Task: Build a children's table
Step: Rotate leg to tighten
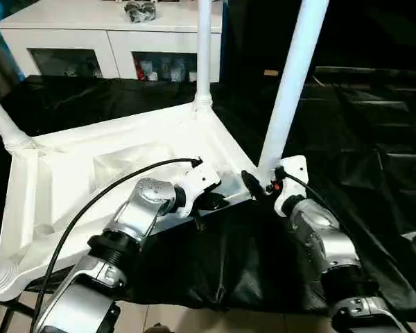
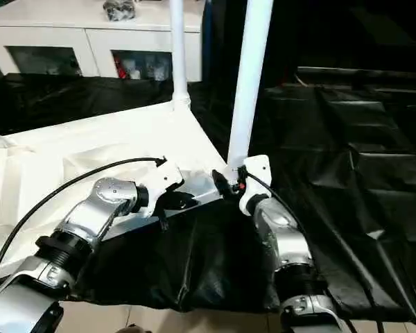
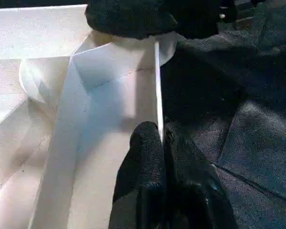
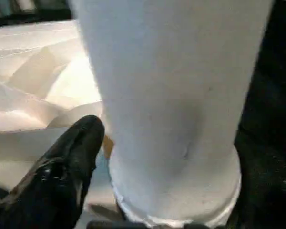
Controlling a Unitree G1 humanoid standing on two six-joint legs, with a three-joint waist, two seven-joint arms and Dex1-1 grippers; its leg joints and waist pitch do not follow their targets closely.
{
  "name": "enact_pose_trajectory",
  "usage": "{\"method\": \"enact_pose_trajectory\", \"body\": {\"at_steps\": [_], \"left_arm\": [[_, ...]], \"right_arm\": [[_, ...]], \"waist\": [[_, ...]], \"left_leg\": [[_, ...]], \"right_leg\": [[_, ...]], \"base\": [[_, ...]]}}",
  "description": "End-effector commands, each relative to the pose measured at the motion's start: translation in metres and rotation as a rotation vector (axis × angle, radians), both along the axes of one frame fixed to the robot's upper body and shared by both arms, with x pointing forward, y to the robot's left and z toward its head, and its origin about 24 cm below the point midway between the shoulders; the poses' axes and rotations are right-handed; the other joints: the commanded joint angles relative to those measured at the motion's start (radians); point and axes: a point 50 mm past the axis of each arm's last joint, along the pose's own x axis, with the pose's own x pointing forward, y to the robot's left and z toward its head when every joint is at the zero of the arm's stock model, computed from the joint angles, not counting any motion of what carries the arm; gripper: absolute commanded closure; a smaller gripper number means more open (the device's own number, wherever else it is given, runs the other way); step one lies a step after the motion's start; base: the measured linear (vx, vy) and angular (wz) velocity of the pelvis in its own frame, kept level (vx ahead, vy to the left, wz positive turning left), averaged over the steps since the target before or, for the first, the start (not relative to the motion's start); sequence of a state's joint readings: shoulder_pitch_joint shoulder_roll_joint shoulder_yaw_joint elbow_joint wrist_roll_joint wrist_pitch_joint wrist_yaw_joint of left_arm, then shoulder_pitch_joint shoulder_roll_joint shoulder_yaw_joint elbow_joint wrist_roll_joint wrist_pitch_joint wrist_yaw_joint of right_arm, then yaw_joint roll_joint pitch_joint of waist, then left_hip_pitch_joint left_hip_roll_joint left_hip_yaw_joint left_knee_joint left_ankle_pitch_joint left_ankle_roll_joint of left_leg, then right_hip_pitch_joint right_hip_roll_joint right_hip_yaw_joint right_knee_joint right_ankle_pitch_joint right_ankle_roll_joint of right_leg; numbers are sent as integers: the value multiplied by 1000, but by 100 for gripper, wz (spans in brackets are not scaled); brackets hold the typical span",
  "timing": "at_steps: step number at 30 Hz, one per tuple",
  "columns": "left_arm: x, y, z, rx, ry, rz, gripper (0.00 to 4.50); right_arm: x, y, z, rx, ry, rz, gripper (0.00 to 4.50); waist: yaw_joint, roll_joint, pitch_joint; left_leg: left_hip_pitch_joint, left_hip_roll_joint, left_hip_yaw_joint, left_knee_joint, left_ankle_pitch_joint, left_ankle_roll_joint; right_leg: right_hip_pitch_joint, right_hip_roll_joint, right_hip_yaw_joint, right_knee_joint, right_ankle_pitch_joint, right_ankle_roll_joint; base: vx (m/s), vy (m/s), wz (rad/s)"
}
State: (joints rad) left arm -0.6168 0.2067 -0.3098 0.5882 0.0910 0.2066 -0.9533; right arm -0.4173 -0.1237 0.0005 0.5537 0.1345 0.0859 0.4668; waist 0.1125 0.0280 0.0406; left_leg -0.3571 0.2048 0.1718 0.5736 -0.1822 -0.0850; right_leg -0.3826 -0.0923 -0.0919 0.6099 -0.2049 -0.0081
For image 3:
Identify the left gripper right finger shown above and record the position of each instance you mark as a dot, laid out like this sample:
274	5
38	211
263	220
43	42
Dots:
193	190

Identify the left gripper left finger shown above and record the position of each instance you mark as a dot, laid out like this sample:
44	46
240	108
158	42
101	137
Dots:
143	181

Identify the black mat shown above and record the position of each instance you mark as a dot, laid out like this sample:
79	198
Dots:
240	95

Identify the white plastic table top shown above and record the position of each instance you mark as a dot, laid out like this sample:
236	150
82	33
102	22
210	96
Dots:
85	95

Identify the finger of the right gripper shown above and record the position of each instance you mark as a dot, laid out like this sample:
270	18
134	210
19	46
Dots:
133	19

